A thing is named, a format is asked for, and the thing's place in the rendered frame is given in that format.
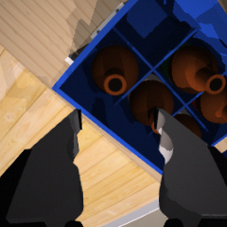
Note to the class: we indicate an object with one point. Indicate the blue plastic crate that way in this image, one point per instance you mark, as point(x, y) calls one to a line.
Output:
point(156, 28)

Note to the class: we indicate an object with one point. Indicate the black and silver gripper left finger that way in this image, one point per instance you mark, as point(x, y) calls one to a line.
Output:
point(42, 187)

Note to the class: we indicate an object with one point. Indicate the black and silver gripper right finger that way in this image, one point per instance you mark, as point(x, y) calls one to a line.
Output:
point(193, 187)

